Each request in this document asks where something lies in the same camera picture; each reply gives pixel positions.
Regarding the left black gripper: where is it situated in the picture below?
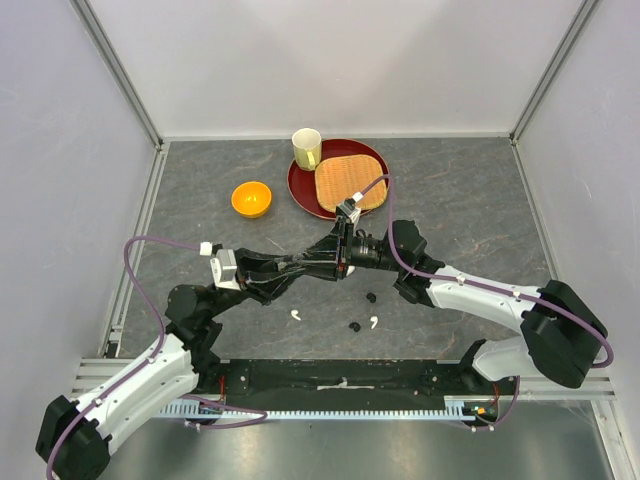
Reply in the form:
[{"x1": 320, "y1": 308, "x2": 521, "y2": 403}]
[{"x1": 205, "y1": 246, "x2": 308, "y2": 319}]

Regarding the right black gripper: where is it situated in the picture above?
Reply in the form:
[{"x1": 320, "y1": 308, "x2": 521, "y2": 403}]
[{"x1": 293, "y1": 216, "x2": 404, "y2": 283}]

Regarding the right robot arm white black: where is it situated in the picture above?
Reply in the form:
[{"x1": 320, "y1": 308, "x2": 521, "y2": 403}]
[{"x1": 333, "y1": 215, "x2": 613, "y2": 394}]

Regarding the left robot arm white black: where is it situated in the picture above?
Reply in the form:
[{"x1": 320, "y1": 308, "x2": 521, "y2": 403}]
[{"x1": 36, "y1": 234, "x2": 348, "y2": 479}]

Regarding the woven bamboo square tray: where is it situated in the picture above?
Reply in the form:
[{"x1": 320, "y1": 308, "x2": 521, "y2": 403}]
[{"x1": 314, "y1": 154, "x2": 387, "y2": 212}]

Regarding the dark red round tray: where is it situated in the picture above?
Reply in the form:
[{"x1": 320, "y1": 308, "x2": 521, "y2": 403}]
[{"x1": 287, "y1": 139, "x2": 389, "y2": 220}]

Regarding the orange bowl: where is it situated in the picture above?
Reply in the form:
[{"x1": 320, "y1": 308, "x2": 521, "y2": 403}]
[{"x1": 231, "y1": 181, "x2": 272, "y2": 219}]

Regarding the cream ceramic mug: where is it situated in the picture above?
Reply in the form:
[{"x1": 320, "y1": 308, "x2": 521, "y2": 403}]
[{"x1": 291, "y1": 128, "x2": 322, "y2": 171}]

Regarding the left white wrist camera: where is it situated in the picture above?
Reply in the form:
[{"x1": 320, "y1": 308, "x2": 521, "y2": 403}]
[{"x1": 210, "y1": 249, "x2": 240, "y2": 291}]

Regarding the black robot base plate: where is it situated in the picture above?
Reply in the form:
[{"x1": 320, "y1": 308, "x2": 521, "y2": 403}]
[{"x1": 195, "y1": 359, "x2": 513, "y2": 412}]

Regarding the slotted cable duct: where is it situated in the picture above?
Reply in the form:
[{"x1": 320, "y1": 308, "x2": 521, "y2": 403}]
[{"x1": 156, "y1": 399, "x2": 497, "y2": 422}]

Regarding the aluminium frame rail right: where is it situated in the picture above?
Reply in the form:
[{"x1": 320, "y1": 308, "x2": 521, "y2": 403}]
[{"x1": 508, "y1": 0, "x2": 604, "y2": 146}]

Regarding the aluminium frame rail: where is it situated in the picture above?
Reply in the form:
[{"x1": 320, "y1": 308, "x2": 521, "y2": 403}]
[
  {"x1": 69, "y1": 0, "x2": 165, "y2": 149},
  {"x1": 508, "y1": 0, "x2": 604, "y2": 146}
]

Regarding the aluminium frame rail left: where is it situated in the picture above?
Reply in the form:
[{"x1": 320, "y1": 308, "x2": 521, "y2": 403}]
[{"x1": 69, "y1": 0, "x2": 165, "y2": 149}]

